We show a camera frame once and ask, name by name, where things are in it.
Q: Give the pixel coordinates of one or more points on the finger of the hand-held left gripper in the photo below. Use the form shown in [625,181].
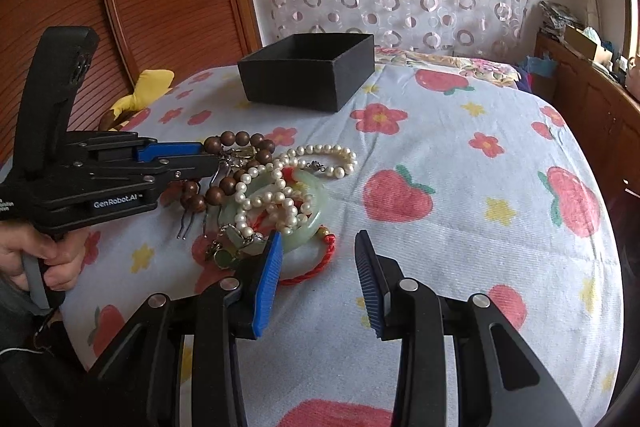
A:
[165,150]
[195,166]

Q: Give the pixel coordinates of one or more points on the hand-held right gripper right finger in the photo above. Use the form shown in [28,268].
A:
[370,292]

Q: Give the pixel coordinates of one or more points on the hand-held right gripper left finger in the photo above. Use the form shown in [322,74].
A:
[267,287]

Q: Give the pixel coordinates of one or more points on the green stone pendant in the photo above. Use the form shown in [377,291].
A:
[225,261]

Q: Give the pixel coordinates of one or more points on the silver hairpin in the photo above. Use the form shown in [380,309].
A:
[204,224]
[186,227]

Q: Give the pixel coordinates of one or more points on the silver jewelry piece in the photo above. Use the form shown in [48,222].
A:
[320,151]

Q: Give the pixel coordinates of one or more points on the black cardboard box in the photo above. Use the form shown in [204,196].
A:
[290,82]

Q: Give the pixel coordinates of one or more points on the person's left hand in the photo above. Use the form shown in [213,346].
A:
[60,264]

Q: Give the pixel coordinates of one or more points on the yellow plush toy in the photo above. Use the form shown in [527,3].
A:
[150,84]

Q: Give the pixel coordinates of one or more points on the strawberry printed bedsheet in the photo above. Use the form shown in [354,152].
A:
[450,217]

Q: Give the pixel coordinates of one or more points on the floral quilt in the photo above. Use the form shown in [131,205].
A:
[480,69]

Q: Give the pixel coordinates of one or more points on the dark blue blanket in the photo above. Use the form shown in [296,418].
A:
[521,82]

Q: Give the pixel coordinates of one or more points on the blue plastic bag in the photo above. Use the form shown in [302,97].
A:
[542,64]

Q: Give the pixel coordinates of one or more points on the wooden cabinet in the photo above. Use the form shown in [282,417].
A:
[590,107]

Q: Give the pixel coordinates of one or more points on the brown cardboard box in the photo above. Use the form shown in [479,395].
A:
[580,42]

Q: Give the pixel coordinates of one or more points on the stack of magazines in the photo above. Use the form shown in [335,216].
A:
[557,17]

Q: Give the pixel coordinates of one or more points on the window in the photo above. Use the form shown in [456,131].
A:
[634,22]

